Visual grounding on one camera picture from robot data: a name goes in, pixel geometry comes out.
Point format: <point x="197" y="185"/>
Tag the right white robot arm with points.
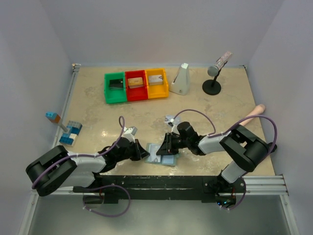
<point x="245" y="148"/>

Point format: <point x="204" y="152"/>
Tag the black microphone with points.
<point x="272" y="147"/>

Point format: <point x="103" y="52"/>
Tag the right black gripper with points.
<point x="167" y="147"/>

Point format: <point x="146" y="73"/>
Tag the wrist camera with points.
<point x="173" y="125"/>
<point x="129" y="133"/>

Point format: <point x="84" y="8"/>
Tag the blue orange brick hammer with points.
<point x="56" y="119"/>

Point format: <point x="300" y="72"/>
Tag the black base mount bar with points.
<point x="198" y="188"/>

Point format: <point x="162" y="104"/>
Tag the white metronome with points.
<point x="181" y="83"/>

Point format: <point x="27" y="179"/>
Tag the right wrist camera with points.
<point x="173" y="125"/>

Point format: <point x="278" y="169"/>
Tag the red plastic bin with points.
<point x="136" y="94"/>

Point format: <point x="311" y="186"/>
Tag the green plastic bin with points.
<point x="114" y="96"/>

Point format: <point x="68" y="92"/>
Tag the white credit card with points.
<point x="153" y="158"/>
<point x="168" y="117"/>

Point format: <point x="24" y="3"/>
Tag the silver card in bin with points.
<point x="155" y="79"/>

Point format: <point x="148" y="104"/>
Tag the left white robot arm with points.
<point x="59" y="167"/>

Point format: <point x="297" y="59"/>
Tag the green card holder wallet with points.
<point x="169" y="160"/>

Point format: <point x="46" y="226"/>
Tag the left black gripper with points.
<point x="140" y="152"/>

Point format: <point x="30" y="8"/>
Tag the black microphone stand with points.
<point x="212" y="86"/>

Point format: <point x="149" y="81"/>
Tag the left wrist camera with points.
<point x="129" y="133"/>

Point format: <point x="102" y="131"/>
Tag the grey glitter microphone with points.
<point x="218" y="64"/>

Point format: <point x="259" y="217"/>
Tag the tan card in bin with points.
<point x="135" y="82"/>

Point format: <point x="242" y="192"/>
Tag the black card in bin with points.
<point x="116" y="84"/>

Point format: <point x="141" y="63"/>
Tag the blue toy brick stack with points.
<point x="69" y="138"/>

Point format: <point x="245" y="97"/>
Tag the yellow plastic bin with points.
<point x="157" y="91"/>

